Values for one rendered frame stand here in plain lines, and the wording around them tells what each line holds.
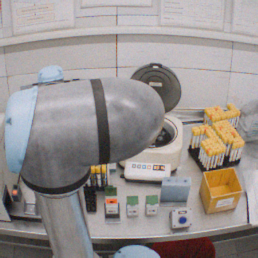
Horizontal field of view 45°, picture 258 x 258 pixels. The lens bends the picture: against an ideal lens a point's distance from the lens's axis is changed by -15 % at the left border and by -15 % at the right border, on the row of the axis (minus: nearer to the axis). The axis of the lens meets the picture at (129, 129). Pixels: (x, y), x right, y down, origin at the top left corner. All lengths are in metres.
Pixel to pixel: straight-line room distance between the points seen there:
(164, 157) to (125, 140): 0.86
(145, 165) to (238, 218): 0.44
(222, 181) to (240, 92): 0.52
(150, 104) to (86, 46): 1.00
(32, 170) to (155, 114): 0.18
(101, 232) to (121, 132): 0.76
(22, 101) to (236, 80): 1.29
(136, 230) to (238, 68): 0.87
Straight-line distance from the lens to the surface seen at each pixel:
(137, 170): 1.31
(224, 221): 1.23
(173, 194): 1.22
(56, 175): 0.46
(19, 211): 1.21
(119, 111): 0.43
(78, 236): 0.58
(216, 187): 1.33
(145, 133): 0.46
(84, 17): 1.40
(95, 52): 1.46
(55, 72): 0.91
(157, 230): 1.17
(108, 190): 1.16
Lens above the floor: 1.83
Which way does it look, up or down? 37 degrees down
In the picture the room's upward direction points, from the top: 1 degrees clockwise
